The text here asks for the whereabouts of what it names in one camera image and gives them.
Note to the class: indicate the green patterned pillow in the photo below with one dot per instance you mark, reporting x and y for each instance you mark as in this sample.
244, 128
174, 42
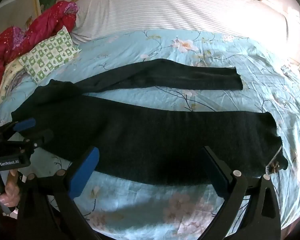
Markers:
50, 55

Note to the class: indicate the red floral quilt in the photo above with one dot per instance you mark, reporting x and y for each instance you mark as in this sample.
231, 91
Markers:
17, 40

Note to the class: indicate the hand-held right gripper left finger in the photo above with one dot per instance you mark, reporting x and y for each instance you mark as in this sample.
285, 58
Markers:
83, 172

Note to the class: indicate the light blue floral bed sheet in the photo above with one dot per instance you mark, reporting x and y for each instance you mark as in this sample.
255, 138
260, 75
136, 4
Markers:
215, 55

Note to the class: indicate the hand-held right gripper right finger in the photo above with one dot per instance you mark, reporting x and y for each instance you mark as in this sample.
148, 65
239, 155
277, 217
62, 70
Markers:
215, 177

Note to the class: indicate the white striped quilt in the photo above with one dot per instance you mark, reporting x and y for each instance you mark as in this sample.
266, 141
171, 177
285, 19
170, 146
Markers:
180, 7

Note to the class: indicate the person's left hand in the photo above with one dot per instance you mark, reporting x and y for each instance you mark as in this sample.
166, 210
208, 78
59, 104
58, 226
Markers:
12, 195

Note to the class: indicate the black pants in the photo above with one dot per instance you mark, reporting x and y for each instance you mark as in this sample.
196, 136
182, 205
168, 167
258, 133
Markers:
145, 135

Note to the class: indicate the pale yellow patterned cloth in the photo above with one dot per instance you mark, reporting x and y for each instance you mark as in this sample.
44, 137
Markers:
11, 77

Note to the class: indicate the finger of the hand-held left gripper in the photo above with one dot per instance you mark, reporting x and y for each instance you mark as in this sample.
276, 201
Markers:
37, 138
25, 125

